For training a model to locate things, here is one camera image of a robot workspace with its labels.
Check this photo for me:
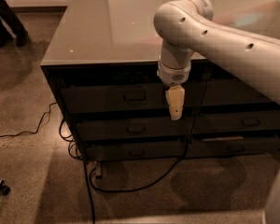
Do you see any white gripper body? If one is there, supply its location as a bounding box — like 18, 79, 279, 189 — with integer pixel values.
157, 61, 191, 87

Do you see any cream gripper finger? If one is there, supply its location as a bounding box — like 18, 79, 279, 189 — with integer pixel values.
165, 85, 185, 120

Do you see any grey drawer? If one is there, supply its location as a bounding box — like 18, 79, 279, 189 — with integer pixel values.
76, 117, 194, 141
186, 136, 280, 158
60, 81, 207, 114
85, 140, 187, 161
202, 79, 271, 106
192, 111, 280, 134

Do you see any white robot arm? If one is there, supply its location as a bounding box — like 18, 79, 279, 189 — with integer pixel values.
154, 0, 280, 120

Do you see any grey drawer cabinet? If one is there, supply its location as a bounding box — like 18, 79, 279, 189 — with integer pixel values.
41, 0, 280, 162

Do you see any person in dark trousers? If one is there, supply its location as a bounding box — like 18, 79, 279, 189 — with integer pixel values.
0, 0, 29, 48

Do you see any thick black floor cable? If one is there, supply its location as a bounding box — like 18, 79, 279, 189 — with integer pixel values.
82, 147, 190, 224

